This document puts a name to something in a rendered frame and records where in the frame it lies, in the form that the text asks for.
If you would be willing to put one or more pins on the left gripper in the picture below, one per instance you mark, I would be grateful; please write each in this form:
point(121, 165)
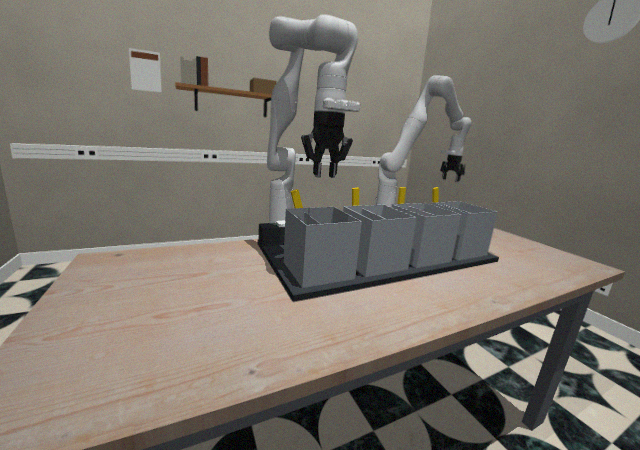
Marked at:
point(453, 164)

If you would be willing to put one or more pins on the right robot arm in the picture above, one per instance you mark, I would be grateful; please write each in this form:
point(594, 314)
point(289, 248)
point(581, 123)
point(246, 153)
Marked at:
point(326, 33)

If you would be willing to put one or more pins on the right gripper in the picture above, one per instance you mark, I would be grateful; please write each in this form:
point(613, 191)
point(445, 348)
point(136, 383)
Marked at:
point(328, 133)

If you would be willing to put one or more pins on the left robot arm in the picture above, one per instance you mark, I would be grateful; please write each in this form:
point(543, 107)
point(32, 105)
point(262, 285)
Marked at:
point(440, 86)

